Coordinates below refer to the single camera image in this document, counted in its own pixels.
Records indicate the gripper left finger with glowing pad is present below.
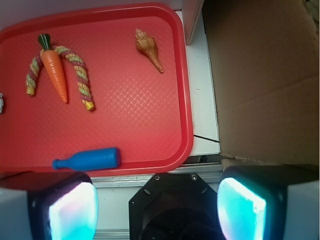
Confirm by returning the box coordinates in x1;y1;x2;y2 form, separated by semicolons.
0;171;99;240

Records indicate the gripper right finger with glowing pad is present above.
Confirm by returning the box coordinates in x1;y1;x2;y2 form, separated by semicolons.
217;164;320;240

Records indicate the blue toy bottle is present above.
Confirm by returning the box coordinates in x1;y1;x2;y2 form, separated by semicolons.
52;147;121;172

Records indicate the small grey white object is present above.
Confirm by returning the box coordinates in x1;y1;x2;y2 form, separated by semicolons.
0;93;4;114

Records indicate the red plastic tray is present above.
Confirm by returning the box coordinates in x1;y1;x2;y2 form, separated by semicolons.
0;3;194;177

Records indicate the orange toy carrot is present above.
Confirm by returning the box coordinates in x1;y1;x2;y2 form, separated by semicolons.
37;33;68;103

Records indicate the brown cardboard box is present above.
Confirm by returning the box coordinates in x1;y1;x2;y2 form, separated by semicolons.
202;0;320;165

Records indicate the brown spiral seashell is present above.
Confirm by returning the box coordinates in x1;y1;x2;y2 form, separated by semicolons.
135;28;164;74

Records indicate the black octagonal mount plate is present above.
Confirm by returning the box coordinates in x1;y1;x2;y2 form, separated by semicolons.
128;173;225;240

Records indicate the multicolour braided rope toy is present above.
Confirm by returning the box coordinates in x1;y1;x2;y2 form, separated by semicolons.
25;45;95;111

